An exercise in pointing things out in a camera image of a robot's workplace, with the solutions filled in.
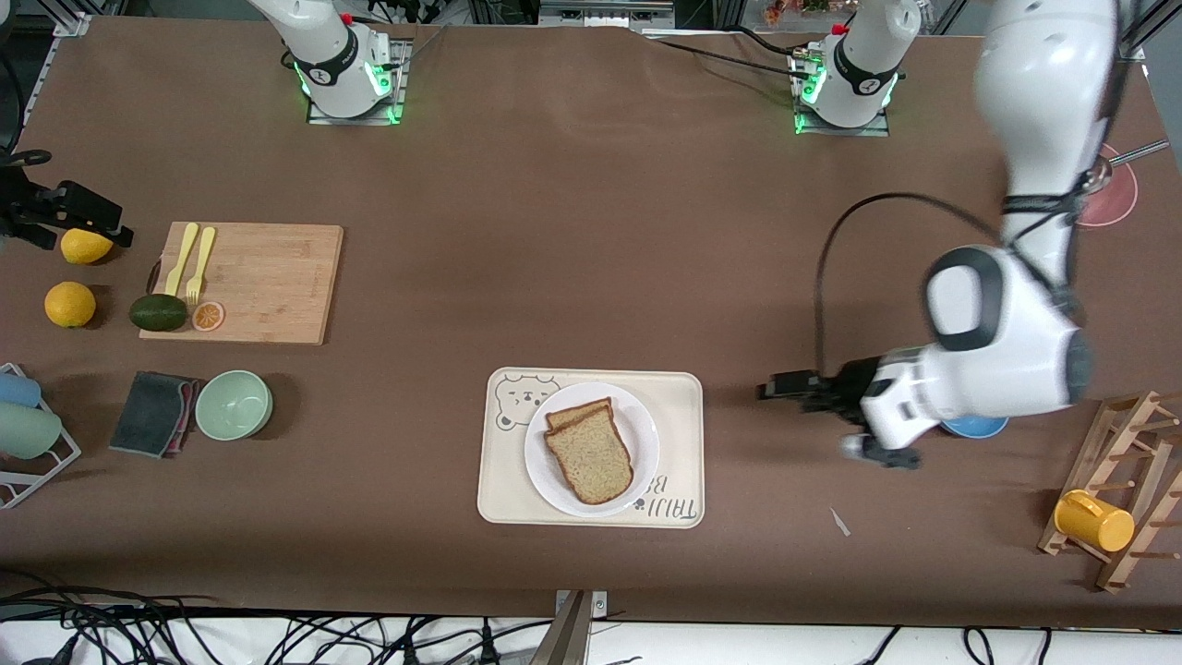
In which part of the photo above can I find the pale green cup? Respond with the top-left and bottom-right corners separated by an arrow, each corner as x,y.
0,403 -> 64,460

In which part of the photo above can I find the aluminium corner profile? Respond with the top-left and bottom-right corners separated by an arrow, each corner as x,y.
1122,0 -> 1182,64

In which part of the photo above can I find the yellow plastic fork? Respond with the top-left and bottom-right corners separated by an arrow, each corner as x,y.
186,226 -> 217,306

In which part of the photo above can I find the dark green avocado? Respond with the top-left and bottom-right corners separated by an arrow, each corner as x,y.
128,294 -> 189,333

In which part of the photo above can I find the brown bread slice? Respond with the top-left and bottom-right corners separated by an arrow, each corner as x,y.
546,397 -> 615,433
545,408 -> 634,505

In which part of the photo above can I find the blue bowl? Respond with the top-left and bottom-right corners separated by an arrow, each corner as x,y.
940,416 -> 1009,440

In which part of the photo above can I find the aluminium frame rail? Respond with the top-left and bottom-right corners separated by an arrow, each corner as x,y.
540,0 -> 675,29

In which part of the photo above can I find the yellow plastic knife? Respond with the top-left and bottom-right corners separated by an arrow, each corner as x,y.
163,222 -> 199,298

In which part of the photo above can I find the white round plate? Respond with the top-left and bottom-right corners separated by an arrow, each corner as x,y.
525,382 -> 660,518

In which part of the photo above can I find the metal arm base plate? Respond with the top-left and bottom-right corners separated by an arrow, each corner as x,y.
307,37 -> 409,126
794,46 -> 892,138

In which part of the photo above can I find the pink cloth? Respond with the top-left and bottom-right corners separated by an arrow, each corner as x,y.
171,379 -> 202,455

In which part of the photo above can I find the black floor cable bundle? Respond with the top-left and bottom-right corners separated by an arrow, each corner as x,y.
0,573 -> 555,665

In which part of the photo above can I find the cream bear print tray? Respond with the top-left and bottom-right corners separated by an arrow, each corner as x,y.
476,369 -> 705,529

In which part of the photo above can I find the wooden mug rack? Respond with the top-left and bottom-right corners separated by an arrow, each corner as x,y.
1037,390 -> 1182,594

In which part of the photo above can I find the dark grey cloth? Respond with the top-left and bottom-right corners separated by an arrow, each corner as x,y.
109,371 -> 197,459

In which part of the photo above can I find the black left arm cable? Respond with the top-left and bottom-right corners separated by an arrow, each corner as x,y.
814,192 -> 1009,372

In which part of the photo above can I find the white wire cup rack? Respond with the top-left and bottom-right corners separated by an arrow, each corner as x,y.
0,362 -> 82,511

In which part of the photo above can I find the black base power cable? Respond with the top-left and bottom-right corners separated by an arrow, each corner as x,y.
646,28 -> 814,79

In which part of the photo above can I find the metal spoon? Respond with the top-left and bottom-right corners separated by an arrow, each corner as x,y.
1090,140 -> 1170,190

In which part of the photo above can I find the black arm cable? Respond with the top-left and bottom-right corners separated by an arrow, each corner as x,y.
0,55 -> 52,169
814,192 -> 1009,372

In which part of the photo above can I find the pink bowl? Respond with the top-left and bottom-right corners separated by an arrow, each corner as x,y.
1076,143 -> 1139,229

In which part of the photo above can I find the pale green bowl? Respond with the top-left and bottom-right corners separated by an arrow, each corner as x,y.
194,369 -> 274,441

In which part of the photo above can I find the metal table edge bracket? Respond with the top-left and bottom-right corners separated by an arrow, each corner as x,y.
552,589 -> 610,665

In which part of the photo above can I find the yellow lemon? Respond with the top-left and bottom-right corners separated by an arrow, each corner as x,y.
44,281 -> 98,329
60,229 -> 114,266

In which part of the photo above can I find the wooden cutting board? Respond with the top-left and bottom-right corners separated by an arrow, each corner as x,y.
139,223 -> 344,347

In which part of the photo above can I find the yellow mug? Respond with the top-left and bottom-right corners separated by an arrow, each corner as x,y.
1054,490 -> 1136,553

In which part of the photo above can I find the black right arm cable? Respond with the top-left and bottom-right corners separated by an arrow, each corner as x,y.
0,55 -> 52,169

